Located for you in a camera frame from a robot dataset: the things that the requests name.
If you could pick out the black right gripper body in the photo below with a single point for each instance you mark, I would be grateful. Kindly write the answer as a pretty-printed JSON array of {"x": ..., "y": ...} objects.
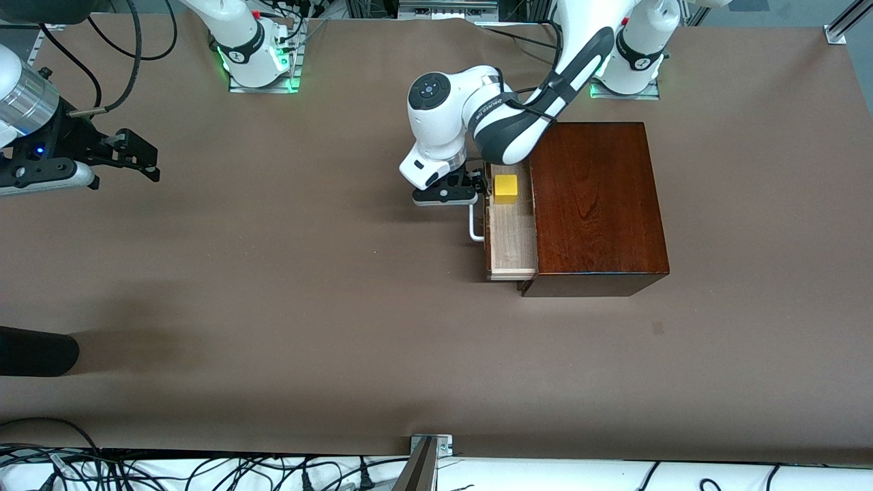
[{"x": 69, "y": 134}]

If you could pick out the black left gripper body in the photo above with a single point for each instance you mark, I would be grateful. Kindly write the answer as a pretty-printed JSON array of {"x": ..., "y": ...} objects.
[{"x": 466, "y": 179}]

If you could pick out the yellow cube block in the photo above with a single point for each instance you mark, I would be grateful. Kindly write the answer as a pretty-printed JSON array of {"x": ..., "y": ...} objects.
[{"x": 506, "y": 189}]

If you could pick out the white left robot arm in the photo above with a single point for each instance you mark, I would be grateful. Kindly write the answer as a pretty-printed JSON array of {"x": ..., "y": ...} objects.
[{"x": 443, "y": 116}]

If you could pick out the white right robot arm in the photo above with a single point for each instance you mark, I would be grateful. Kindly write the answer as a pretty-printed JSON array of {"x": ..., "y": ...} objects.
[{"x": 239, "y": 34}]

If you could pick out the dark wooden drawer cabinet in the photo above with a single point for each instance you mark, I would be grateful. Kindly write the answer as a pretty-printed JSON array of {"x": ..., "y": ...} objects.
[{"x": 600, "y": 204}]

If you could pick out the silver box device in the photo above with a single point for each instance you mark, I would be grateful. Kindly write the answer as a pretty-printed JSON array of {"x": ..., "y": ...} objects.
[{"x": 447, "y": 8}]

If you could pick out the brown paper table cover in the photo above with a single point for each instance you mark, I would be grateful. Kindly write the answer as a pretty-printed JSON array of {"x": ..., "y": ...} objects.
[{"x": 273, "y": 273}]

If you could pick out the black cylinder object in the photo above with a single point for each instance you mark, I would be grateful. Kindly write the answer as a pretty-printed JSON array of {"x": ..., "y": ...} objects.
[{"x": 37, "y": 351}]

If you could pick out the black power plug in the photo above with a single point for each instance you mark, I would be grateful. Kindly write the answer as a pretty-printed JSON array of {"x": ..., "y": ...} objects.
[
  {"x": 307, "y": 481},
  {"x": 366, "y": 481}
]

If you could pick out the aluminium corner profile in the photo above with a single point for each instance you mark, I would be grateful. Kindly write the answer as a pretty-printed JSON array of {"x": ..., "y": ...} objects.
[{"x": 835, "y": 33}]

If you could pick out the aluminium rail with bracket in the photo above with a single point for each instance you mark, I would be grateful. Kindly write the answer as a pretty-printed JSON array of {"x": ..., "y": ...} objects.
[{"x": 35, "y": 44}]

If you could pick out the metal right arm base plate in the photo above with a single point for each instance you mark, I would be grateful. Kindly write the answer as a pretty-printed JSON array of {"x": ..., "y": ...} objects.
[{"x": 262, "y": 88}]

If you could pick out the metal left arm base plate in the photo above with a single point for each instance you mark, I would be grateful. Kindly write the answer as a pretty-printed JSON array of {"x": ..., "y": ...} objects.
[{"x": 624, "y": 96}]

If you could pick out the silver metal bracket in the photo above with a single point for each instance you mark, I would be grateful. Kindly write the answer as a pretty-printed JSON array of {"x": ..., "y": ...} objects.
[{"x": 443, "y": 443}]

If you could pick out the grey metal post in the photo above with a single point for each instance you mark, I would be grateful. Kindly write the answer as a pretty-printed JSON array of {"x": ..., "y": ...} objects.
[{"x": 417, "y": 470}]

